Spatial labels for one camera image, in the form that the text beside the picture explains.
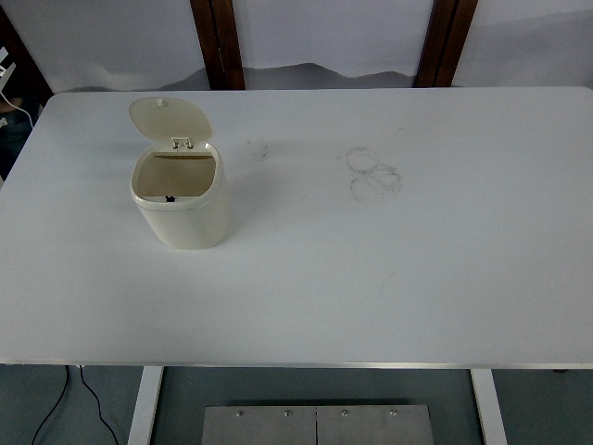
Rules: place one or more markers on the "mountain painted screen panel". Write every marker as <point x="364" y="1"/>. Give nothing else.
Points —
<point x="116" y="37"/>
<point x="333" y="32"/>
<point x="533" y="32"/>

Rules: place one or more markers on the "white table leg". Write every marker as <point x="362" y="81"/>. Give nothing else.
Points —
<point x="488" y="408"/>
<point x="144" y="408"/>

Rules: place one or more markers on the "dark brown wooden screen post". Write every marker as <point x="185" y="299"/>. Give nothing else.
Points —
<point x="445" y="41"/>
<point x="222" y="41"/>

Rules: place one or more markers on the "grey metal plate with screws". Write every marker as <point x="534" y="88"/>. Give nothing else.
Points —
<point x="278" y="428"/>

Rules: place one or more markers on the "cream plastic lidded trash bin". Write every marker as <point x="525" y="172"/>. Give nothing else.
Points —
<point x="185" y="218"/>

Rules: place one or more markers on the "white power strip with plugs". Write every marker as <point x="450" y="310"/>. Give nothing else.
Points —
<point x="4" y="74"/>

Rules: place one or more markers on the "dark brown slanted wooden frame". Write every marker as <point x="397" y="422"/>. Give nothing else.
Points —
<point x="25" y="51"/>

